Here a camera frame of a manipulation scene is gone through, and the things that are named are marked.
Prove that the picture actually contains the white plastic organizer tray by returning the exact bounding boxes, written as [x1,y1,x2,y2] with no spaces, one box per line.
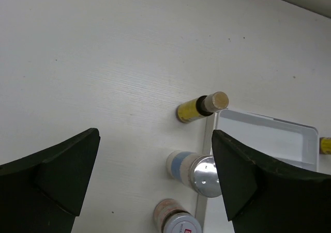
[195,110,319,232]

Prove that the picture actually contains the silver-lid pink-label shaker jar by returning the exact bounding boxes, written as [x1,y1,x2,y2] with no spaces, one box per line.
[166,151,222,198]

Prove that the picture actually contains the yellow bottle cork cap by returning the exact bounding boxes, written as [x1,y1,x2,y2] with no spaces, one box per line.
[319,137,331,154]
[176,91,229,123]

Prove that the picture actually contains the white-lid spice jar left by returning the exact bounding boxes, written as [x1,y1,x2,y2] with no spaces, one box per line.
[153,198,202,233]

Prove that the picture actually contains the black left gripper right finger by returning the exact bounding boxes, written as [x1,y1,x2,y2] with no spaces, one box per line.
[212,130,330,232]

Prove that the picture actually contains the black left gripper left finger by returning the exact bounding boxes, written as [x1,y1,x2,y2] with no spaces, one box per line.
[1,128,100,232]

